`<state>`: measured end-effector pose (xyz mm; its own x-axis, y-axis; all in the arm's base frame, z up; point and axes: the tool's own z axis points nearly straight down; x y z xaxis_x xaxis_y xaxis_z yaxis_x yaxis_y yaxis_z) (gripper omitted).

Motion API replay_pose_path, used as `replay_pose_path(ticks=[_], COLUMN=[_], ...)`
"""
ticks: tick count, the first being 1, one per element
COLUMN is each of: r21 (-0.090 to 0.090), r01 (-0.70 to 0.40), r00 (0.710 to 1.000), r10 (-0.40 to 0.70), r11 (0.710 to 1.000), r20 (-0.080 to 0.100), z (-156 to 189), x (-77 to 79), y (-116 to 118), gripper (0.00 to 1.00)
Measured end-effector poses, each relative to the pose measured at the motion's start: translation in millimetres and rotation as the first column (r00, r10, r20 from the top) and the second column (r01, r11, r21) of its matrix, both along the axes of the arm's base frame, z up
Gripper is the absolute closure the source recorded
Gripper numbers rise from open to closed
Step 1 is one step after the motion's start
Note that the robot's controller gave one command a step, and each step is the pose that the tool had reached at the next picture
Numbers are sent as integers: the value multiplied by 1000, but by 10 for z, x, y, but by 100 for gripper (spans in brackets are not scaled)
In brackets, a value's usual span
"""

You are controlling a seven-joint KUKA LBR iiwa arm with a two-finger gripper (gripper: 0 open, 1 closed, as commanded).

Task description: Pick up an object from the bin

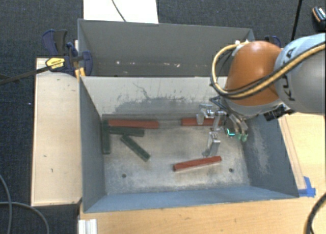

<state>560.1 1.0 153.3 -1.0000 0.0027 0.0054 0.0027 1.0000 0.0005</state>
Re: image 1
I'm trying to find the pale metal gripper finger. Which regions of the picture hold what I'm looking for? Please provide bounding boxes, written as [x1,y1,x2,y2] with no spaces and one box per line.
[195,104,217,126]
[202,132,222,158]

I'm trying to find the red-brown flat block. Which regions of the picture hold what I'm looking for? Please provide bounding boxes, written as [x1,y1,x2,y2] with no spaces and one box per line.
[173,155,223,173]
[107,119,160,130]
[180,117,218,127]

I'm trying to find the grey metal bin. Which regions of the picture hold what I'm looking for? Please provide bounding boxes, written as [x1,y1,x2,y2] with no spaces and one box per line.
[77,18,300,214]

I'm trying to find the dark green flat block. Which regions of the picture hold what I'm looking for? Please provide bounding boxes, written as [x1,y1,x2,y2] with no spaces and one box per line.
[120,134,151,163]
[109,126,145,137]

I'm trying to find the pale wood flat board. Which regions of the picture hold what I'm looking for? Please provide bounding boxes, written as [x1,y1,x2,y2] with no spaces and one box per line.
[30,57,84,207]

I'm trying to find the black cylinder on white bracket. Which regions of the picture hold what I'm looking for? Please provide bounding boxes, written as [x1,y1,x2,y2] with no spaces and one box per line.
[263,104,295,123]

